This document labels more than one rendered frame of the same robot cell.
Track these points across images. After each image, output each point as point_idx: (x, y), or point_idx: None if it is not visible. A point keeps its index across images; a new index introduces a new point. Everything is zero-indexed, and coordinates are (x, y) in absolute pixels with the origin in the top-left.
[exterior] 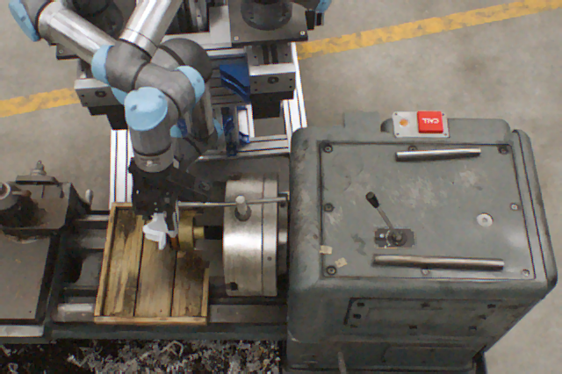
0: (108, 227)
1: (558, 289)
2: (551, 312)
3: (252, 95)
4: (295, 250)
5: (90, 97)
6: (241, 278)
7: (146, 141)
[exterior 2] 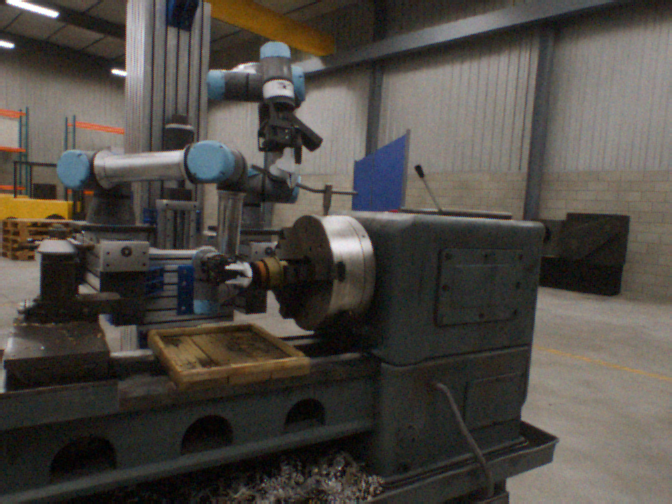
0: (155, 338)
1: (506, 486)
2: (518, 500)
3: None
4: (382, 221)
5: (114, 255)
6: (347, 256)
7: (283, 66)
